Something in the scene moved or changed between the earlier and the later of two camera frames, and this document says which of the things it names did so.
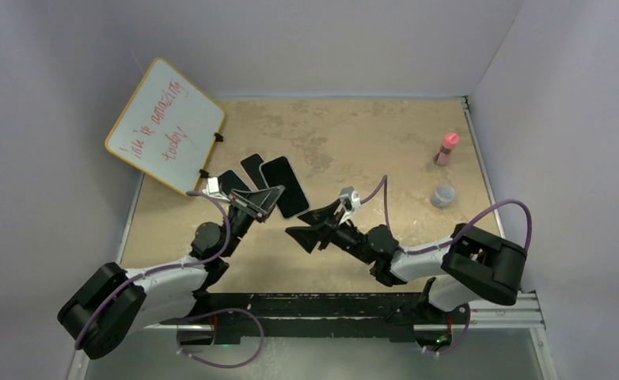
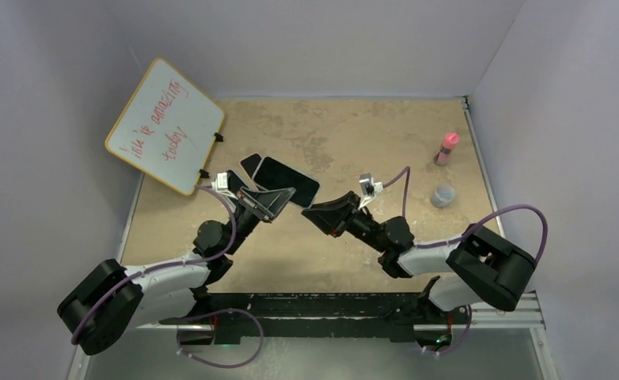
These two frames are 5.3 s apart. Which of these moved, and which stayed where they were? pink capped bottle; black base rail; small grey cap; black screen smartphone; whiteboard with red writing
Moved: black screen smartphone
Stayed: whiteboard with red writing; small grey cap; pink capped bottle; black base rail
